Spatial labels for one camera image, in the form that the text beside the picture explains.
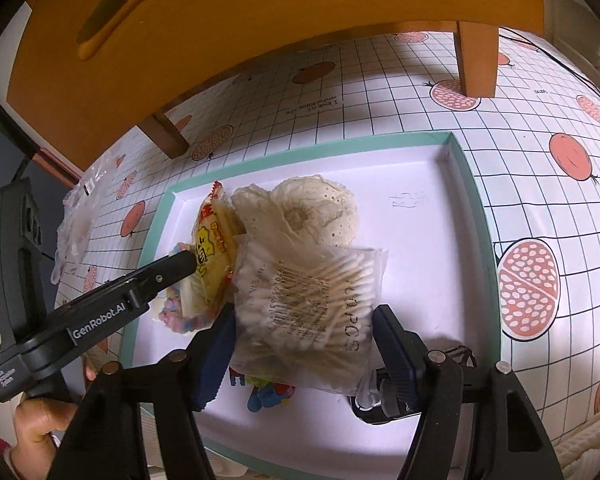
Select wooden drawer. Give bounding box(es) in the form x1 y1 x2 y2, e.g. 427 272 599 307
30 0 531 111

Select pink pastel bead bag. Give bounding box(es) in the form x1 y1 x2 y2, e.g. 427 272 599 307
152 242 216 336

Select yellow snack packet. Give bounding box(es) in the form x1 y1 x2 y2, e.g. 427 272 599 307
165 182 241 326

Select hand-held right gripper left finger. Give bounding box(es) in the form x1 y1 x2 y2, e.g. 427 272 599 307
47 310 238 480

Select black toy car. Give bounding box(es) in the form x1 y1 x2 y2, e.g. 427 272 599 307
349 345 476 426

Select cream knitted cloth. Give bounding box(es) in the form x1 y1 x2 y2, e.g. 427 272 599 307
550 405 600 480

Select dark cabinet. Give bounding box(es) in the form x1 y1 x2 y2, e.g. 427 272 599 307
0 95 83 281

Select clear crinkled plastic bag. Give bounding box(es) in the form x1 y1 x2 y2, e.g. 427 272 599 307
50 180 98 286

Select clear bag of cotton swabs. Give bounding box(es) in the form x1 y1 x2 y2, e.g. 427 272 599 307
228 245 388 398

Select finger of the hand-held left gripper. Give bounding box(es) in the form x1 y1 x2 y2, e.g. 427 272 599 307
125 250 198 311

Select person's left hand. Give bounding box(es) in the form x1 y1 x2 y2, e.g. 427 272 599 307
12 360 98 480

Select white tray with teal rim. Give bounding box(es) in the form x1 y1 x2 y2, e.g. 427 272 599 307
120 131 506 478

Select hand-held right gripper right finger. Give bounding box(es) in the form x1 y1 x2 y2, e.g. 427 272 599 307
372 304 566 480

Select black cable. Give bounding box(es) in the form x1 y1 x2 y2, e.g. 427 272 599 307
500 29 600 107

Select cream lace cloth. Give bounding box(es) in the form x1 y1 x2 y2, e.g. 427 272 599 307
230 174 361 261

